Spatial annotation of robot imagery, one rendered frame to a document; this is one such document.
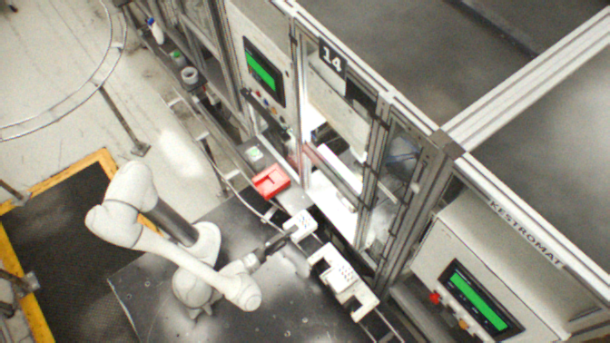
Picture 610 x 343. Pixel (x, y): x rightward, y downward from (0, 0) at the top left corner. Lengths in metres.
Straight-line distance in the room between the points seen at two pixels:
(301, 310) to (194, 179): 1.58
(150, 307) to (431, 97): 1.78
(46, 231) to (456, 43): 3.10
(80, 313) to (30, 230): 0.78
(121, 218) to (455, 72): 1.23
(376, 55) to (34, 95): 3.65
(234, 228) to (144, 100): 1.91
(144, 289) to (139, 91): 2.13
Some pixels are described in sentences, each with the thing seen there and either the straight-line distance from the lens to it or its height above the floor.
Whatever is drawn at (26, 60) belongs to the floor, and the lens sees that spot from 4.88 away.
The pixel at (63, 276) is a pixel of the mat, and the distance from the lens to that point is 3.49.
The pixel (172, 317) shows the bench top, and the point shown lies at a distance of 2.39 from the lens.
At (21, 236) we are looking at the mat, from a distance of 3.78.
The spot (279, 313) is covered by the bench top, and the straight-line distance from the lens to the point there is 2.29.
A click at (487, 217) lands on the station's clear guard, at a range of 1.17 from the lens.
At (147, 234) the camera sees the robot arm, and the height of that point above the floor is 1.38.
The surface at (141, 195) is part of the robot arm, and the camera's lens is 1.77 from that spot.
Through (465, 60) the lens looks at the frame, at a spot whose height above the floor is 2.01.
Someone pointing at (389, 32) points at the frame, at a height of 2.01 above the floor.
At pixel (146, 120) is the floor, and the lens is 3.91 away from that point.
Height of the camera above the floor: 2.91
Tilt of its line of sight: 60 degrees down
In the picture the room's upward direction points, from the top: 2 degrees counter-clockwise
